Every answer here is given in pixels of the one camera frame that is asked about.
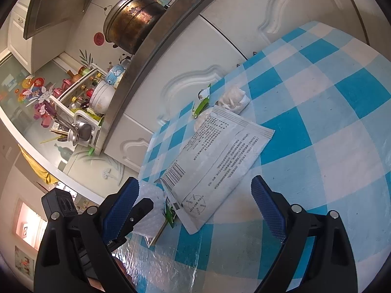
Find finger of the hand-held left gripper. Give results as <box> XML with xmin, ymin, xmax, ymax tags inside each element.
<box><xmin>114</xmin><ymin>198</ymin><xmax>154</xmax><ymax>250</ymax></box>

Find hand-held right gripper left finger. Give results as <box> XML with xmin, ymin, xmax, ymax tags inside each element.
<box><xmin>33</xmin><ymin>176</ymin><xmax>141</xmax><ymax>293</ymax></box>

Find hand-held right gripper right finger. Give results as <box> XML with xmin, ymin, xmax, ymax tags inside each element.
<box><xmin>250</xmin><ymin>175</ymin><xmax>358</xmax><ymax>293</ymax></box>

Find clear bubble wrap sheet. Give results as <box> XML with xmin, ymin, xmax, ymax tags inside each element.
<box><xmin>131</xmin><ymin>183</ymin><xmax>172</xmax><ymax>247</ymax></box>

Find small green wrapper scrap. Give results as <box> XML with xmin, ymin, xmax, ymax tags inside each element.
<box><xmin>163</xmin><ymin>198</ymin><xmax>178</xmax><ymax>228</ymax></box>

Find white printed packet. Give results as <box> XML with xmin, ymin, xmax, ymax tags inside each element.
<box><xmin>160</xmin><ymin>106</ymin><xmax>276</xmax><ymax>235</ymax></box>

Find white paper scrap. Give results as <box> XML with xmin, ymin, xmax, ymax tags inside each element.
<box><xmin>194</xmin><ymin>110</ymin><xmax>218</xmax><ymax>132</ymax></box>

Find white tissue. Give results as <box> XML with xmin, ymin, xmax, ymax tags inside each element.
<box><xmin>216</xmin><ymin>84</ymin><xmax>250</xmax><ymax>114</ymax></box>

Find green snack wrapper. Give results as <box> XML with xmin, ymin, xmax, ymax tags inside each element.
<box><xmin>191</xmin><ymin>84</ymin><xmax>212</xmax><ymax>118</ymax></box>

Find person's left hand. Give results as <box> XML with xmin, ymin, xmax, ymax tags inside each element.
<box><xmin>113</xmin><ymin>258</ymin><xmax>134</xmax><ymax>286</ymax></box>

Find yellow hanging cloth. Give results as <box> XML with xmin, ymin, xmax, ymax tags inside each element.
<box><xmin>19</xmin><ymin>146</ymin><xmax>54</xmax><ymax>186</ymax></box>

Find frosted glass sliding door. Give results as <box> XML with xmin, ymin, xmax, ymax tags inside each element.
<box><xmin>0</xmin><ymin>54</ymin><xmax>126</xmax><ymax>191</ymax></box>

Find white cabinet door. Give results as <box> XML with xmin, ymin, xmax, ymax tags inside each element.
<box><xmin>198</xmin><ymin>0</ymin><xmax>370</xmax><ymax>65</ymax></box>
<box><xmin>104</xmin><ymin>110</ymin><xmax>154</xmax><ymax>172</ymax></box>
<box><xmin>121</xmin><ymin>15</ymin><xmax>245</xmax><ymax>136</ymax></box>

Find metal ladle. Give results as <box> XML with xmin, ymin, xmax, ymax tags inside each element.
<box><xmin>67</xmin><ymin>120</ymin><xmax>94</xmax><ymax>147</ymax></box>

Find white plastic utensil rack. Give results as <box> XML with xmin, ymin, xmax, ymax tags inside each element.
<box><xmin>48</xmin><ymin>63</ymin><xmax>123</xmax><ymax>157</ymax></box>

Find blue checked tablecloth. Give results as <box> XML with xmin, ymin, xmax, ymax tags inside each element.
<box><xmin>113</xmin><ymin>21</ymin><xmax>391</xmax><ymax>293</ymax></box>

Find flower sticker cluster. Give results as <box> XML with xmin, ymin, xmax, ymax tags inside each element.
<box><xmin>15</xmin><ymin>76</ymin><xmax>63</xmax><ymax>129</ymax></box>

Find stack of white bowls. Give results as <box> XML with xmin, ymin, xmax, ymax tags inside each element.
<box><xmin>89</xmin><ymin>82</ymin><xmax>117</xmax><ymax>114</ymax></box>

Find row of condiment bottles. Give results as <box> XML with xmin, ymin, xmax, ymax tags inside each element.
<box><xmin>65</xmin><ymin>65</ymin><xmax>105</xmax><ymax>111</ymax></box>

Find blue and white mug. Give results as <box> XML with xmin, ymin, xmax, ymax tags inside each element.
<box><xmin>106</xmin><ymin>63</ymin><xmax>126</xmax><ymax>86</ymax></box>

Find stainless steel countertop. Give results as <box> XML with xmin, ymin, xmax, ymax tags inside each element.
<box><xmin>102</xmin><ymin>0</ymin><xmax>245</xmax><ymax>157</ymax></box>

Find large brass pot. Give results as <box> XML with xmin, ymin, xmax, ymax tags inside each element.
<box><xmin>102</xmin><ymin>0</ymin><xmax>169</xmax><ymax>56</ymax></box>

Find grey range hood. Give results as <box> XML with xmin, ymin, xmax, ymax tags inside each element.
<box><xmin>23</xmin><ymin>0</ymin><xmax>102</xmax><ymax>41</ymax></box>

